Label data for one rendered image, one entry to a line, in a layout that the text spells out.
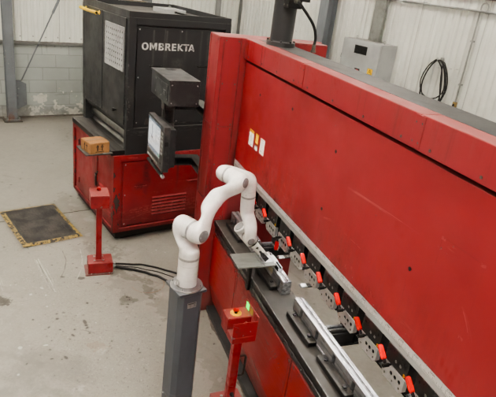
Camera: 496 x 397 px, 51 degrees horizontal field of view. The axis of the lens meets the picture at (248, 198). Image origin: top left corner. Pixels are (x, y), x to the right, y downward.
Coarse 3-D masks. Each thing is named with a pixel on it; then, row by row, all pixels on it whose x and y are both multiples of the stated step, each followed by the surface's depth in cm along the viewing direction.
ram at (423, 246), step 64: (256, 128) 362; (320, 128) 276; (320, 192) 278; (384, 192) 225; (448, 192) 189; (384, 256) 226; (448, 256) 190; (384, 320) 228; (448, 320) 191; (448, 384) 192
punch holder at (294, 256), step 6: (294, 234) 309; (294, 240) 309; (300, 240) 302; (294, 246) 309; (300, 246) 302; (294, 252) 308; (300, 252) 302; (306, 252) 299; (294, 258) 309; (300, 258) 302; (306, 258) 302; (294, 264) 309; (300, 264) 302
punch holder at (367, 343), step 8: (368, 320) 239; (368, 328) 239; (376, 328) 233; (368, 336) 239; (376, 336) 233; (384, 336) 230; (360, 344) 245; (368, 344) 239; (384, 344) 232; (368, 352) 239; (376, 352) 233; (376, 360) 235
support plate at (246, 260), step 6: (234, 258) 342; (240, 258) 343; (246, 258) 344; (252, 258) 345; (240, 264) 337; (246, 264) 338; (252, 264) 339; (258, 264) 340; (264, 264) 341; (270, 264) 342
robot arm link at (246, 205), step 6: (246, 198) 317; (252, 198) 317; (240, 204) 322; (246, 204) 318; (252, 204) 319; (240, 210) 323; (246, 210) 320; (252, 210) 322; (246, 216) 321; (252, 216) 322; (246, 222) 319; (252, 222) 320; (246, 228) 319; (252, 228) 319; (246, 234) 320; (252, 234) 320; (246, 240) 321; (252, 240) 322
